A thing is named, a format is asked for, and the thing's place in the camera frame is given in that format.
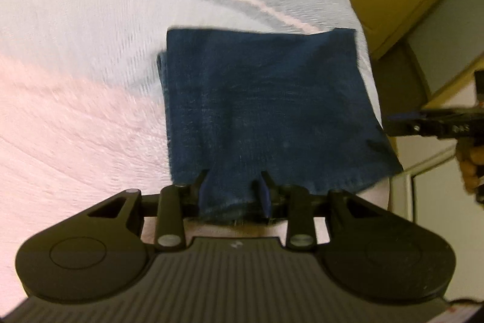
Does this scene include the dark blue denim jeans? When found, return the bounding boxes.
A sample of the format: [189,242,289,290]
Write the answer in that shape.
[158,29,402,220]

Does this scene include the person's right hand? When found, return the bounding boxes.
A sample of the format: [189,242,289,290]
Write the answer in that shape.
[455,139,483,194]

